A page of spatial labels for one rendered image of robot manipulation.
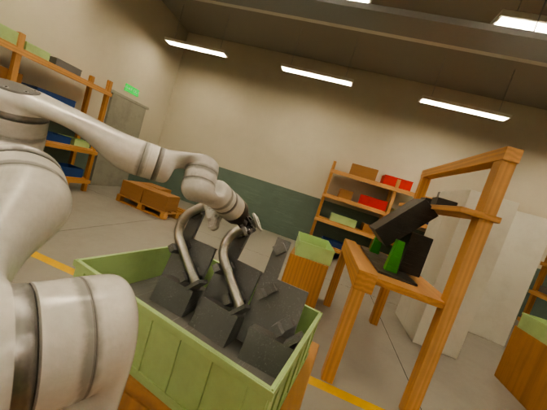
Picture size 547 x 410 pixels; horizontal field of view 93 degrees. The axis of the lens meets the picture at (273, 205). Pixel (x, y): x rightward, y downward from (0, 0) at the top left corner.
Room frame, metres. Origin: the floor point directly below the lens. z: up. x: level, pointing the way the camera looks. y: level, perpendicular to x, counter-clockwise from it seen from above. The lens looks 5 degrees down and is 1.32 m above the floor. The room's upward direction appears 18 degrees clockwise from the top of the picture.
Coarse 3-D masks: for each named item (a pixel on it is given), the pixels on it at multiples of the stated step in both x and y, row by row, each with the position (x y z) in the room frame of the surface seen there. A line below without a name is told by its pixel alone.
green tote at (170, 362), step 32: (96, 256) 0.72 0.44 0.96; (128, 256) 0.80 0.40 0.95; (160, 256) 0.93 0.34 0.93; (160, 320) 0.54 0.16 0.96; (160, 352) 0.53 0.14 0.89; (192, 352) 0.50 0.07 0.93; (160, 384) 0.52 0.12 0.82; (192, 384) 0.50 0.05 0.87; (224, 384) 0.47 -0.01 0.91; (256, 384) 0.44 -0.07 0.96; (288, 384) 0.61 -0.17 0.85
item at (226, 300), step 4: (216, 264) 0.78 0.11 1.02; (220, 264) 0.79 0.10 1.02; (232, 264) 0.81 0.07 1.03; (212, 268) 0.77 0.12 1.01; (216, 268) 0.77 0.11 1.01; (220, 268) 0.78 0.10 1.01; (232, 268) 0.81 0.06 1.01; (216, 272) 0.77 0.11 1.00; (220, 272) 0.78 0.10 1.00; (240, 292) 0.76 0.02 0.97; (224, 296) 0.73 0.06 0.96; (228, 296) 0.73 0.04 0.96; (244, 296) 0.76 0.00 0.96; (224, 300) 0.72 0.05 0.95; (228, 300) 0.72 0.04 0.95; (244, 300) 0.76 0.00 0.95; (224, 304) 0.71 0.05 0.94; (228, 304) 0.72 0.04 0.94; (232, 304) 0.74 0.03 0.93
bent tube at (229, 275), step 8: (256, 216) 0.85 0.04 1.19; (256, 224) 0.81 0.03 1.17; (232, 232) 0.82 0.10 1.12; (240, 232) 0.82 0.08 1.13; (224, 240) 0.82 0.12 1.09; (232, 240) 0.83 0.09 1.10; (224, 248) 0.81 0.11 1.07; (224, 256) 0.79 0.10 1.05; (224, 264) 0.78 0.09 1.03; (224, 272) 0.77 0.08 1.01; (232, 272) 0.77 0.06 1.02; (232, 280) 0.75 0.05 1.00; (232, 288) 0.74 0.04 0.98; (232, 296) 0.73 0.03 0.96; (240, 296) 0.73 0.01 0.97; (240, 304) 0.71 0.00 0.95
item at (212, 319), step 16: (240, 240) 0.86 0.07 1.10; (240, 272) 0.81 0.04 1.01; (256, 272) 0.79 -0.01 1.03; (208, 288) 0.81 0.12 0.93; (224, 288) 0.79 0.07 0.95; (240, 288) 0.78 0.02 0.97; (208, 304) 0.73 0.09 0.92; (192, 320) 0.72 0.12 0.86; (208, 320) 0.71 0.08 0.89; (224, 320) 0.70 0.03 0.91; (240, 320) 0.71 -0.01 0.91; (208, 336) 0.69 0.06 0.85; (224, 336) 0.68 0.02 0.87
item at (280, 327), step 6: (264, 288) 0.72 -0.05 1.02; (270, 288) 0.72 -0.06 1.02; (276, 288) 0.73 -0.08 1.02; (258, 294) 0.69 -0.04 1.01; (264, 294) 0.69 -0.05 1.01; (288, 318) 0.69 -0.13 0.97; (276, 324) 0.65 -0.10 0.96; (282, 324) 0.68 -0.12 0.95; (288, 324) 0.68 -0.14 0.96; (294, 324) 0.69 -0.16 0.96; (276, 330) 0.65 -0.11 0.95; (282, 330) 0.67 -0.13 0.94; (276, 336) 0.64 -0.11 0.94
